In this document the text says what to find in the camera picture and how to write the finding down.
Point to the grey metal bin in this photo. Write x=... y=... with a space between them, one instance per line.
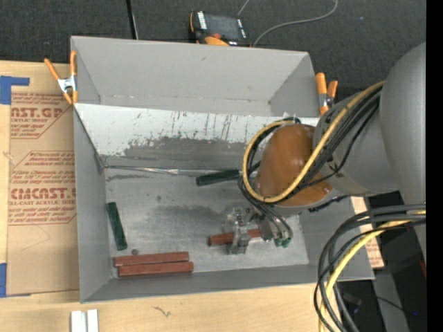
x=180 y=202

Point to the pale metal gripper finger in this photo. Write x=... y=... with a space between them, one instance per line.
x=238 y=246
x=236 y=222

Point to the brown cardboard board red print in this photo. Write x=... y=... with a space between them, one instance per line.
x=41 y=220

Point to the red-brown block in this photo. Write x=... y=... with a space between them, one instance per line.
x=219 y=239
x=152 y=258
x=155 y=269

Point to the dark green flat block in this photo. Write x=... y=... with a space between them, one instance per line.
x=117 y=225
x=217 y=177

